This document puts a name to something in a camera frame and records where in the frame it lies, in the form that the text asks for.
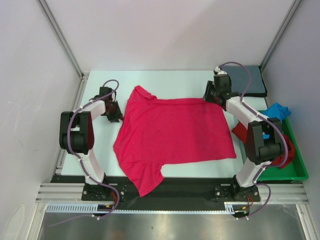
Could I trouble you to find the pink t shirt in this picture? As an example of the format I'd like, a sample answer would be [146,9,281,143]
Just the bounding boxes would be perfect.
[113,86,237,197]

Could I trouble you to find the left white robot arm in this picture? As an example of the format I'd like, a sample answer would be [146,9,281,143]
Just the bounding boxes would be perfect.
[59,86,124,200]

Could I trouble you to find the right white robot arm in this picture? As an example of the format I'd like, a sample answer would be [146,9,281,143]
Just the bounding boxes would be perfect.
[203,70,288,201]

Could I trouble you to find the folded grey t shirt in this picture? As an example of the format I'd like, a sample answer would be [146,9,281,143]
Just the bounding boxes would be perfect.
[228,65,266,95]

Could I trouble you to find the folded black t shirt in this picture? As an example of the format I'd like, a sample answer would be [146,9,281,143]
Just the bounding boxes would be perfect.
[244,65,268,98]

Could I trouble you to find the dark red t shirt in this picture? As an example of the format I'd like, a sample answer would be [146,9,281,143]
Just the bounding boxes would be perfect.
[231,122,296,169]

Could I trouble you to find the blue t shirt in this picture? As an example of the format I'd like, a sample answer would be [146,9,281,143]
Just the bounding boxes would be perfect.
[261,102,291,122]

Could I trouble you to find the green plastic bin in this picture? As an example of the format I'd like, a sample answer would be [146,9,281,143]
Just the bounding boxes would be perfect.
[258,118,309,182]

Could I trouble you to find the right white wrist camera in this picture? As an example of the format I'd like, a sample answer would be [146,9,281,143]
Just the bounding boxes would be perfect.
[213,66,227,75]

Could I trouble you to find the left aluminium frame post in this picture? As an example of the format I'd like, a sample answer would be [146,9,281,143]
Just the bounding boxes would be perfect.
[36,0,84,79]

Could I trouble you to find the aluminium frame post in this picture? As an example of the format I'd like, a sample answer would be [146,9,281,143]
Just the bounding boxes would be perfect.
[36,0,84,79]
[260,0,304,72]

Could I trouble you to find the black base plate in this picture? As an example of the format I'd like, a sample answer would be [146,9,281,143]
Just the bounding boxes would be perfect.
[50,175,261,213]

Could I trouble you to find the white cable duct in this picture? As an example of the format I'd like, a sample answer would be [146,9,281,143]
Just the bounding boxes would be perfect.
[46,201,254,215]

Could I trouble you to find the right aluminium frame post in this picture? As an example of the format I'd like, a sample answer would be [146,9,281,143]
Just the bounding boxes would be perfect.
[260,0,304,72]

